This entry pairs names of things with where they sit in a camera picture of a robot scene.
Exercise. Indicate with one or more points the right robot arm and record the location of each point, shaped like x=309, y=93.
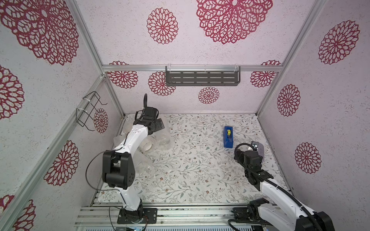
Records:
x=280, y=209

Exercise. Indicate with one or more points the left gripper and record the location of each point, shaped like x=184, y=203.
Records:
x=159, y=124

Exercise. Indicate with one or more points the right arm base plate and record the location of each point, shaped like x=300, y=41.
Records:
x=247, y=213

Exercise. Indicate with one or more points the black wire wall rack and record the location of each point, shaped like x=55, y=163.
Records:
x=84, y=113

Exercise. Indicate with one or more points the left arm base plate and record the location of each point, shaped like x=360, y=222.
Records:
x=141, y=216

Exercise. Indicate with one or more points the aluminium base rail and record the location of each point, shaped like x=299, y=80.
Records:
x=197, y=215

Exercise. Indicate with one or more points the blue tape dispenser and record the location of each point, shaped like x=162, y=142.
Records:
x=228, y=137

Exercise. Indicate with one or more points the grey slotted wall shelf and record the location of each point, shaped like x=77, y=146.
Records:
x=205, y=78

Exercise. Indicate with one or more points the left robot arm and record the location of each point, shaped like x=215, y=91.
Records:
x=118, y=169

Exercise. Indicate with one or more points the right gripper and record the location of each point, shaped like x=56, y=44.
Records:
x=251, y=159

